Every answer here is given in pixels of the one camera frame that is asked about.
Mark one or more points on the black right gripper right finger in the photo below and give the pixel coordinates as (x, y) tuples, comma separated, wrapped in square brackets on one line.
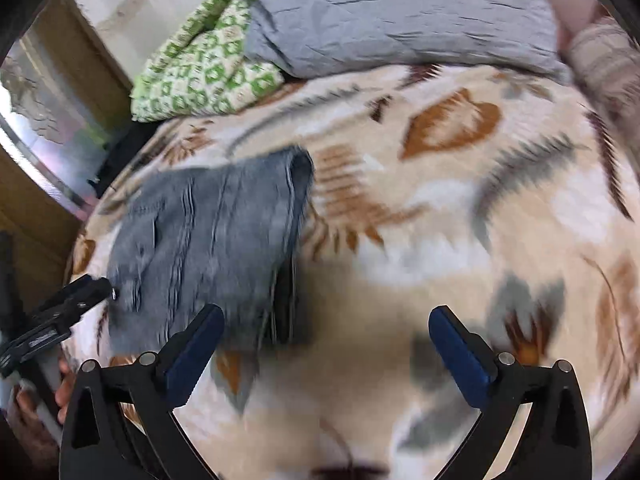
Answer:
[(555, 442)]

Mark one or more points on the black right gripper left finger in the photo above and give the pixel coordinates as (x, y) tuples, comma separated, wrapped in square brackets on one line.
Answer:
[(120, 423)]

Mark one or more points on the grey denim pants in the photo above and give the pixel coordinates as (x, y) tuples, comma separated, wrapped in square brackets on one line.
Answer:
[(226, 236)]

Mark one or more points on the person's left hand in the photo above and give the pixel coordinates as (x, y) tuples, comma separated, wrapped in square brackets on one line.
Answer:
[(29, 430)]

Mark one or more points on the black folded garment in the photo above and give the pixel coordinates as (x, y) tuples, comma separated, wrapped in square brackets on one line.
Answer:
[(121, 154)]

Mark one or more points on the wooden wardrobe with mirror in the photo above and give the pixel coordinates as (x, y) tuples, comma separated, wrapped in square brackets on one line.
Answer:
[(64, 103)]

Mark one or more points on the beige leaf-pattern blanket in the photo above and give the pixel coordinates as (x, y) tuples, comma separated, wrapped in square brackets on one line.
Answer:
[(502, 195)]

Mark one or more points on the green white patterned quilt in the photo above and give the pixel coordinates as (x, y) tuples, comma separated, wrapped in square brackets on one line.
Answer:
[(202, 70)]

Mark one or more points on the brown striped fuzzy blanket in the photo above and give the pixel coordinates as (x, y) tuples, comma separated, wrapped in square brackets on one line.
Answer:
[(606, 61)]

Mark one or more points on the grey quilted pillow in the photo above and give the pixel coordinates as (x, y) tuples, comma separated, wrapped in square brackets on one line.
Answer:
[(316, 38)]

